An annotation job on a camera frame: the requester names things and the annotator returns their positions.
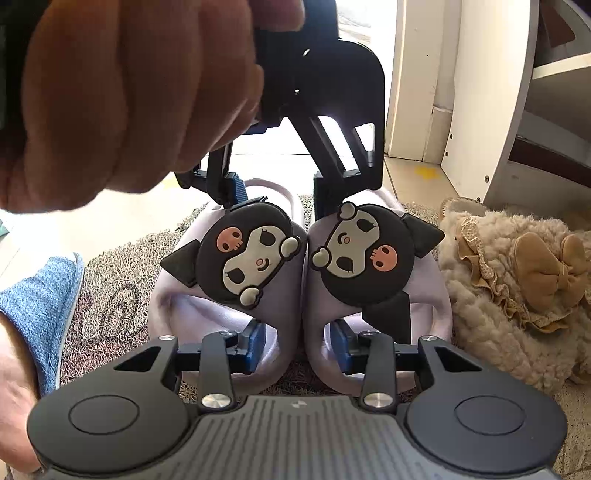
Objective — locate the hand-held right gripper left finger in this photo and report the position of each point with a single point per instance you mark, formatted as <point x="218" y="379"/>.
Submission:
<point x="254" y="344"/>

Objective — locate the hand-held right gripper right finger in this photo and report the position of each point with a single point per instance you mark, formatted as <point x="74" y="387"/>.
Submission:
<point x="339" y="346"/>

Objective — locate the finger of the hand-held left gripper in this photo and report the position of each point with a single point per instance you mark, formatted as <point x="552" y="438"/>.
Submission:
<point x="217" y="184"/>
<point x="351" y="182"/>

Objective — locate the purple cartoon slipper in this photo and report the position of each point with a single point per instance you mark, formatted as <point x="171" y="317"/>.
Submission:
<point x="184" y="318"/>
<point x="364" y="249"/>

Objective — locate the white shoe cabinet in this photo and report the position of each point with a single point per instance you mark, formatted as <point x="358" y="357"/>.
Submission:
<point x="489" y="92"/>

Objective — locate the grey fluffy bow slipper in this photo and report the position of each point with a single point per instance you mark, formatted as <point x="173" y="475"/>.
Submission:
<point x="498" y="277"/>

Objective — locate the person's left hand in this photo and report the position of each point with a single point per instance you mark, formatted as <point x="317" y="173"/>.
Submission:
<point x="138" y="92"/>

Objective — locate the printed cartoon doormat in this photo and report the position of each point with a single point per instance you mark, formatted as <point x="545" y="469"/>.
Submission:
<point x="115" y="277"/>

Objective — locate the blue knit slipper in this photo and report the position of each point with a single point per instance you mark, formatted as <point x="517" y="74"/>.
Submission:
<point x="41" y="314"/>

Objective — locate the person's bare foot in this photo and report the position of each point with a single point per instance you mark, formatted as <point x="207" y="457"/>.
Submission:
<point x="18" y="397"/>

